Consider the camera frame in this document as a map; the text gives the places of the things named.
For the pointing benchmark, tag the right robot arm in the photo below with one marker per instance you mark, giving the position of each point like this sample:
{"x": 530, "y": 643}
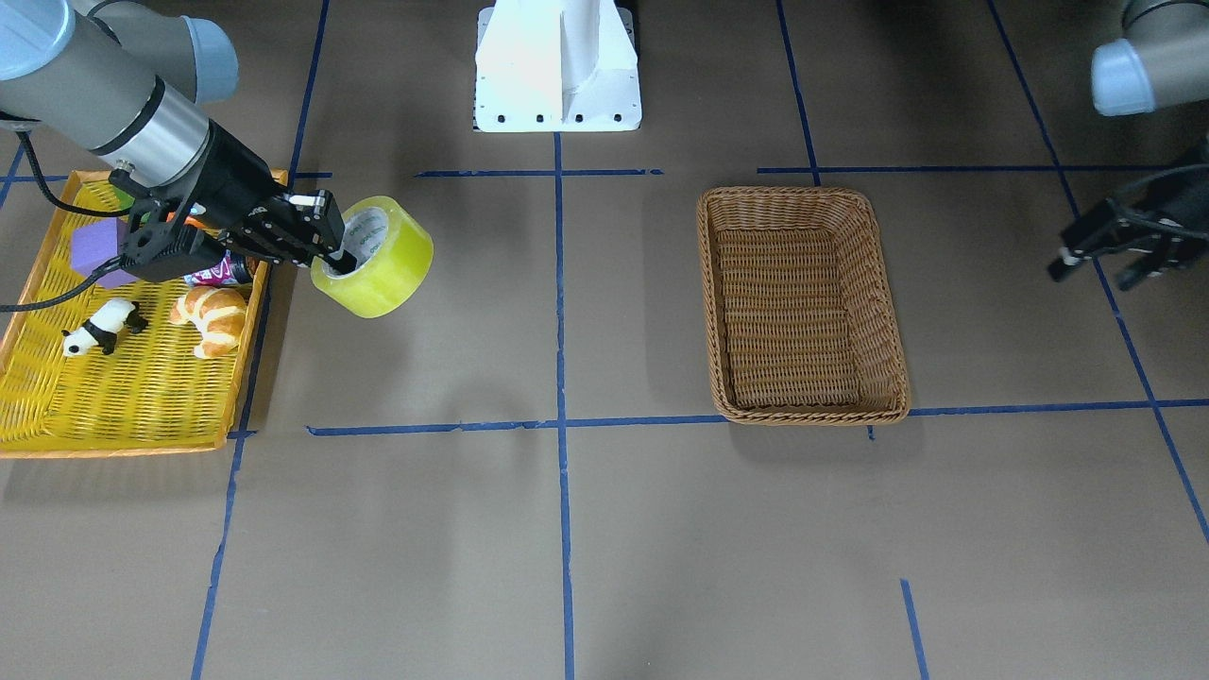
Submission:
{"x": 128, "y": 84}

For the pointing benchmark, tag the purple foam cube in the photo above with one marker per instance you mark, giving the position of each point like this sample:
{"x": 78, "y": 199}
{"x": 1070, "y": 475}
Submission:
{"x": 95, "y": 243}

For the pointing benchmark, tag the orange toy carrot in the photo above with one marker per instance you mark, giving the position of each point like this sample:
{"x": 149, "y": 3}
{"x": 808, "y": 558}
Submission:
{"x": 125, "y": 203}

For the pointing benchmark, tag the small panda figurine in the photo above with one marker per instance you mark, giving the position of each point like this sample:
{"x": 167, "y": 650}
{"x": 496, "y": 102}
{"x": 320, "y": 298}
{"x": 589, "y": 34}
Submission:
{"x": 101, "y": 330}

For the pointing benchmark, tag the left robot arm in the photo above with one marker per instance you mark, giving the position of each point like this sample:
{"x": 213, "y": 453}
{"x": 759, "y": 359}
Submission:
{"x": 1160, "y": 61}

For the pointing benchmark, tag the yellow tape roll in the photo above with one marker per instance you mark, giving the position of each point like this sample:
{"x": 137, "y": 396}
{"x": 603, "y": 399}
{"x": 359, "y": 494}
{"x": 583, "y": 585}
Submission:
{"x": 392, "y": 254}

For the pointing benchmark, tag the yellow wicker tray basket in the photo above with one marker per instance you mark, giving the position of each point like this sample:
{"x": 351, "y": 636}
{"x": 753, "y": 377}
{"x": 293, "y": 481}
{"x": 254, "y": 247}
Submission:
{"x": 152, "y": 395}

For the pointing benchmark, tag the small pink drink can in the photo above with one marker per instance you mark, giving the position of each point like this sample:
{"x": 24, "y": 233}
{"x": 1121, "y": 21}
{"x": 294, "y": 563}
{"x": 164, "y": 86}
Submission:
{"x": 234, "y": 270}

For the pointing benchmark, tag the brown wicker basket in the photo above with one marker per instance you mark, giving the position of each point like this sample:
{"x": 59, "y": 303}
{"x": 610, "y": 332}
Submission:
{"x": 801, "y": 326}

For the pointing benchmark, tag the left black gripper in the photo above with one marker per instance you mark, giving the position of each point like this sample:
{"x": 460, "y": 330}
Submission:
{"x": 1183, "y": 202}

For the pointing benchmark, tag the toy croissant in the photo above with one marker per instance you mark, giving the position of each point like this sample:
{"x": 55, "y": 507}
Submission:
{"x": 219, "y": 315}

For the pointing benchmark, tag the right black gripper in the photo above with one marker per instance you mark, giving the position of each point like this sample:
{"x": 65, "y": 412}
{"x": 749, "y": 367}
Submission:
{"x": 233, "y": 177}

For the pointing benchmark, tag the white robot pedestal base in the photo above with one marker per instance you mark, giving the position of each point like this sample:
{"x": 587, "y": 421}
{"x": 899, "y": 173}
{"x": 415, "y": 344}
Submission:
{"x": 557, "y": 66}

